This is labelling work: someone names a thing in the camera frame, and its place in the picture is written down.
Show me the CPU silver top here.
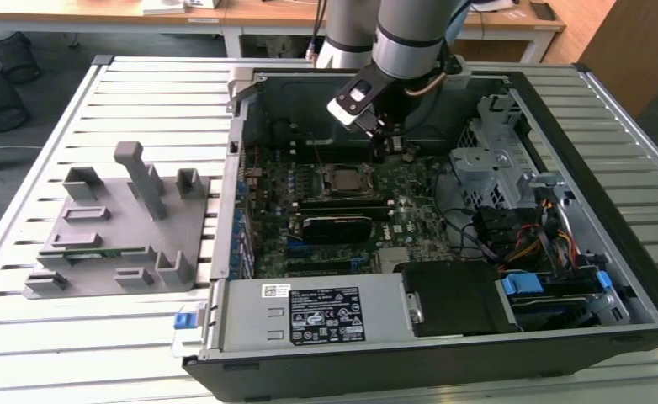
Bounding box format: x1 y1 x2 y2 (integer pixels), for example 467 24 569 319
329 168 367 193

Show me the metal socket cover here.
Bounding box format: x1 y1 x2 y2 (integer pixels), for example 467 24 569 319
322 165 374 197

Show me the CPU socket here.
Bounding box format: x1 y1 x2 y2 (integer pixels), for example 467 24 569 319
318 162 377 199

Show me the black RAM slot bank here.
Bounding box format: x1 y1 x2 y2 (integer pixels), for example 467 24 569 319
298 198 395 220
289 141 381 163

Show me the green motherboard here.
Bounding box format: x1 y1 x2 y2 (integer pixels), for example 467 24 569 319
238 142 459 281

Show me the silver metal drive cage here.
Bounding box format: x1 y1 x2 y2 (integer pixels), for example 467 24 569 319
450 94 570 211

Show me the black graphics card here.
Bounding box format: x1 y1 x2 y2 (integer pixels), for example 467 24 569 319
301 215 374 246

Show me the silver chipset heatsink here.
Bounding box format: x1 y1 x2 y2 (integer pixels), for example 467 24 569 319
378 247 410 270

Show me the black plastic shroud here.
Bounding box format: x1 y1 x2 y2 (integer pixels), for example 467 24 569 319
399 260 521 338

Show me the blue disk carrier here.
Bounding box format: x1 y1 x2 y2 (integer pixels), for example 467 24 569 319
499 271 613 300

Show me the brown wooden cabinet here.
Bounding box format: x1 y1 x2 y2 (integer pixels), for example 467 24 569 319
545 0 658 119

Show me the silver power supply black label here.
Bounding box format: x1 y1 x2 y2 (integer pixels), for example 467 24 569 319
217 273 414 353

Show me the white box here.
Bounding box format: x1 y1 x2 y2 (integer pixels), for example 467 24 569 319
140 0 187 16

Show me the grey parts rack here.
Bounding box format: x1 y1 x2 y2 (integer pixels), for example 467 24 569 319
23 141 213 300

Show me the blue plastic case latch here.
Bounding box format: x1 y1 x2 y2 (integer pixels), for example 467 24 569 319
174 305 202 330

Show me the black open PC case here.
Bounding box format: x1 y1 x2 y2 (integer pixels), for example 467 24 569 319
181 65 658 401

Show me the green RAM stick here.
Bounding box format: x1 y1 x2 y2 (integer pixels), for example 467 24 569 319
64 247 151 258

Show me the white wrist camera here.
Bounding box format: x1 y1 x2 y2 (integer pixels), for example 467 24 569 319
327 77 379 126

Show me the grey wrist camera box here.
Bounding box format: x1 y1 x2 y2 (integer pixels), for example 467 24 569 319
446 56 474 89

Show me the orange yellow wire bundle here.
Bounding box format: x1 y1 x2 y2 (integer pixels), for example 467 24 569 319
499 197 584 270

